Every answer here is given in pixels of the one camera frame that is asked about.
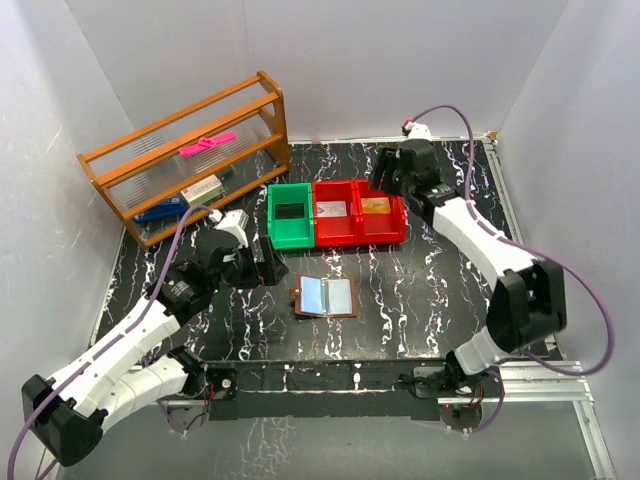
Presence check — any gold card with magnetic stripe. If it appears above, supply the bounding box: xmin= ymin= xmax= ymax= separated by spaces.
xmin=361 ymin=197 xmax=391 ymax=215

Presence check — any brown leather card holder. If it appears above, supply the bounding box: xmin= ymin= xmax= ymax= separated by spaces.
xmin=290 ymin=275 xmax=357 ymax=318

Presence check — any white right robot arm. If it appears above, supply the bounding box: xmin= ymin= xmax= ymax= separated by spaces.
xmin=369 ymin=139 xmax=567 ymax=397

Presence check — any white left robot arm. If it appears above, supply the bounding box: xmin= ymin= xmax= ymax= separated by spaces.
xmin=21 ymin=227 xmax=288 ymax=467

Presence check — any white card in bin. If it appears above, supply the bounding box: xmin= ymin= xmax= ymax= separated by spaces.
xmin=316 ymin=200 xmax=348 ymax=218

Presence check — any red plastic bin right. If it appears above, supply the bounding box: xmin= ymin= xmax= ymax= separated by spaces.
xmin=354 ymin=179 xmax=407 ymax=244

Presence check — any red plastic bin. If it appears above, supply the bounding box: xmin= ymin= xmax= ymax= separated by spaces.
xmin=354 ymin=179 xmax=407 ymax=244
xmin=312 ymin=180 xmax=358 ymax=248

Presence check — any green plastic bin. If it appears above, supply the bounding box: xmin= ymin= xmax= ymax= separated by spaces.
xmin=267 ymin=182 xmax=315 ymax=250

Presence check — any red plastic bin middle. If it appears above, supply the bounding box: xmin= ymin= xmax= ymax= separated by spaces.
xmin=312 ymin=180 xmax=358 ymax=248

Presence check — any blue stapler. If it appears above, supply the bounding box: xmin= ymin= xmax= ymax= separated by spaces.
xmin=133 ymin=196 xmax=189 ymax=224

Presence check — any white red small box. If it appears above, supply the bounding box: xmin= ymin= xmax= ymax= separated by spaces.
xmin=181 ymin=174 xmax=224 ymax=207

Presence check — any wooden shelf rack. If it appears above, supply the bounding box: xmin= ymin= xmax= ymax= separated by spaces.
xmin=77 ymin=71 xmax=291 ymax=249

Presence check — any pink plastic clip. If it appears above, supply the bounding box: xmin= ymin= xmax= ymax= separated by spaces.
xmin=178 ymin=131 xmax=237 ymax=158

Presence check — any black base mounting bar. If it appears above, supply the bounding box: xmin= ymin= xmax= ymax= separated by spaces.
xmin=199 ymin=357 xmax=496 ymax=422

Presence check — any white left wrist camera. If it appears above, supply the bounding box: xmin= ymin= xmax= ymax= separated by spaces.
xmin=208 ymin=209 xmax=249 ymax=248

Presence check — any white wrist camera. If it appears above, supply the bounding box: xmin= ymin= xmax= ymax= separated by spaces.
xmin=401 ymin=119 xmax=433 ymax=142
xmin=208 ymin=209 xmax=249 ymax=248

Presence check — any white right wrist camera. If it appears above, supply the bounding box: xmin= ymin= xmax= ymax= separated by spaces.
xmin=401 ymin=119 xmax=433 ymax=142

